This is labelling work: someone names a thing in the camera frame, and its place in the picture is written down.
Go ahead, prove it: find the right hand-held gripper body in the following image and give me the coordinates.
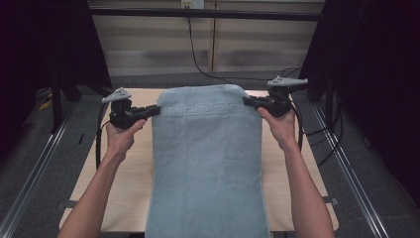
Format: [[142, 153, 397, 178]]
[[259, 75, 309, 118]]

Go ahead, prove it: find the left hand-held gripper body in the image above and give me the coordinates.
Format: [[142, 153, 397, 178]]
[[101, 86, 149, 130]]

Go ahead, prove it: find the light blue terry towel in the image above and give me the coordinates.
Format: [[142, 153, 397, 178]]
[[144, 83, 272, 238]]

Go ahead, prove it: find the person's left hand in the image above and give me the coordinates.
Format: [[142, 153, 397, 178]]
[[105, 117, 148, 164]]

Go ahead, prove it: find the person's right hand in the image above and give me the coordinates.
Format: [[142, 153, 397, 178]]
[[257, 106, 297, 152]]

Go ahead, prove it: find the black metal stand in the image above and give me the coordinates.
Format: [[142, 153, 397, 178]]
[[49, 83, 83, 134]]

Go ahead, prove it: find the black horizontal metal bar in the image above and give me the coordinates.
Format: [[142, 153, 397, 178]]
[[88, 7, 326, 23]]

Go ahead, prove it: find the dark curtain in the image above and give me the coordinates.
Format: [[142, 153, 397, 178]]
[[298, 0, 420, 206], [0, 0, 113, 100]]

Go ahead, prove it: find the right hand-held gripper black cable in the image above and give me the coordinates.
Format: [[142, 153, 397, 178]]
[[289, 98, 305, 152]]

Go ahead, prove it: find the hand-held gripper black cable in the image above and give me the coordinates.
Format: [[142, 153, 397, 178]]
[[289, 98, 305, 152], [94, 102, 112, 171]]

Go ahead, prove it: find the left hand-held gripper black cable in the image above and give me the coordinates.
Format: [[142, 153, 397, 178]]
[[94, 102, 112, 171]]

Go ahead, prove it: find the loose black floor cable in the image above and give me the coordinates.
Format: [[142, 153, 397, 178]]
[[304, 92, 345, 168]]

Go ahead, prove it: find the long black wall cable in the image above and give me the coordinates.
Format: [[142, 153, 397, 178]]
[[185, 16, 302, 82]]

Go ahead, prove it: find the metal floor rail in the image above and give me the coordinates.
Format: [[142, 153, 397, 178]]
[[311, 102, 388, 238], [0, 98, 78, 238]]

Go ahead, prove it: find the white wall socket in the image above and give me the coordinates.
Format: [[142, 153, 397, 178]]
[[180, 0, 205, 10]]

